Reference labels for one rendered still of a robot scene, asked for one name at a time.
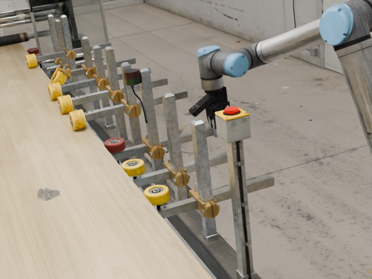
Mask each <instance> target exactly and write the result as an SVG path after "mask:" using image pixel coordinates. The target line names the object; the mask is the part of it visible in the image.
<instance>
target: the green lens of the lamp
mask: <svg viewBox="0 0 372 279"><path fill-rule="evenodd" d="M140 83H141V76H140V77H139V78H137V79H133V80H126V79H125V84H126V85H128V86H132V85H138V84H140Z"/></svg>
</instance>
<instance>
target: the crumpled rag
mask: <svg viewBox="0 0 372 279"><path fill-rule="evenodd" d="M55 195H59V191H58V190H56V189H52V190H50V189H48V188H47V187H46V188H45V189H39V190H38V195H37V196H38V197H41V198H42V201H45V200H50V199H52V198H53V197H54V196H55Z"/></svg>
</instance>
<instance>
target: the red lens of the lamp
mask: <svg viewBox="0 0 372 279"><path fill-rule="evenodd" d="M123 73H124V77H125V79H135V78H138V77H140V70H139V71H137V72H135V73H125V71H124V72H123Z"/></svg>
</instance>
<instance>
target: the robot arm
mask: <svg viewBox="0 0 372 279"><path fill-rule="evenodd" d="M370 32H372V0H350V1H346V2H343V3H338V4H335V5H334V6H332V7H329V8H328V9H327V10H325V11H324V13H323V14H322V17H321V18H320V19H317V20H315V21H312V22H310V23H307V24H305V25H302V26H300V27H297V28H295V29H292V30H289V31H287V32H285V33H282V34H279V35H277V36H275V37H272V38H270V39H267V40H262V41H260V42H257V43H255V44H252V45H249V46H246V47H244V48H241V49H238V50H234V51H231V52H226V51H220V48H219V46H217V45H212V46H206V47H203V48H200V49H199V50H198V51H197V55H198V57H197V58H198V64H199V72H200V81H201V88H202V89H203V90H204V92H205V93H206V95H205V96H204V97H203V98H202V99H200V100H199V101H198V102H197V103H196V104H195V105H194V106H193V107H191V108H190V109H189V112H190V113H191V114H192V115H193V116H194V117H197V116H198V115H199V114H200V113H201V112H202V111H203V110H204V109H205V110H206V116H207V119H208V123H209V126H210V127H212V128H213V129H214V136H215V137H216V138H217V137H218V136H217V131H216V120H215V112H217V111H222V110H224V109H225V108H226V107H227V106H229V107H230V102H229V101H228V97H227V92H226V86H224V82H223V75H226V76H230V77H232V78H239V77H242V76H243V75H245V74H246V72H247V71H248V70H251V69H253V68H256V67H258V66H262V65H265V64H268V63H270V62H272V61H274V60H277V59H280V58H283V57H286V56H289V55H291V54H294V53H297V52H300V51H303V50H306V49H309V48H312V47H315V46H318V45H320V44H323V43H326V42H327V44H329V45H332V46H333V48H334V51H335V52H336V54H337V57H338V60H339V62H340V65H341V68H342V71H343V74H344V77H345V80H346V82H347V85H348V89H349V91H350V94H351V97H352V100H353V103H354V106H355V109H356V112H357V114H358V117H359V120H360V123H361V126H362V129H363V131H364V134H365V138H366V141H367V143H368V146H369V149H370V152H371V155H372V41H371V40H372V38H371V35H370Z"/></svg>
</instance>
